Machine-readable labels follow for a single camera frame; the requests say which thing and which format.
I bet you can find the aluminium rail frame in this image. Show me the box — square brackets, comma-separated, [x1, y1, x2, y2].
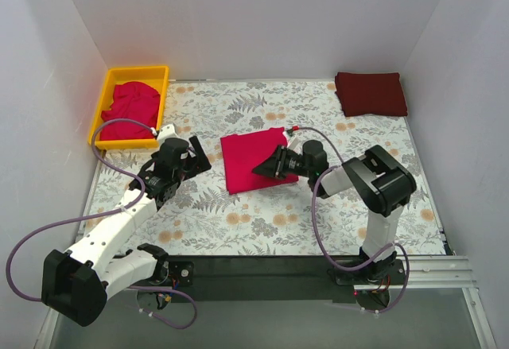
[35, 189, 498, 349]

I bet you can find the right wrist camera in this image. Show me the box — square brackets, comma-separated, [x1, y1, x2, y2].
[284, 126, 300, 150]

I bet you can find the bright red t-shirt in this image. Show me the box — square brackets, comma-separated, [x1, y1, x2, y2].
[220, 127, 298, 195]

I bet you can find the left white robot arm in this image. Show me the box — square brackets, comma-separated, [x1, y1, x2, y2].
[41, 136, 211, 327]

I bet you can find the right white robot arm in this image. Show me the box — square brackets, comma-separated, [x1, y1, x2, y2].
[252, 140, 417, 284]

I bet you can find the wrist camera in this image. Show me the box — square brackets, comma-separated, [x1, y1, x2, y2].
[151, 123, 178, 145]
[284, 126, 300, 150]

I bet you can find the yellow plastic bin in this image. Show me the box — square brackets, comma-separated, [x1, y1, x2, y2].
[88, 65, 169, 150]

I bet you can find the red t-shirt in bin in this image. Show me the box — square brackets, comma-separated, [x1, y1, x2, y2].
[100, 82, 161, 141]

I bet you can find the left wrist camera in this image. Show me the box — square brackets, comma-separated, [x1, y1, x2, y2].
[151, 123, 178, 145]

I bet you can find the floral patterned table mat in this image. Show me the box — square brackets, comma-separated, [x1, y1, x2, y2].
[78, 80, 445, 257]

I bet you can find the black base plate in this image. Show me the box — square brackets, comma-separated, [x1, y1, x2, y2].
[122, 256, 408, 303]

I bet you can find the folded dark red t-shirt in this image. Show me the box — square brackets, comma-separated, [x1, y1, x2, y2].
[335, 72, 408, 117]

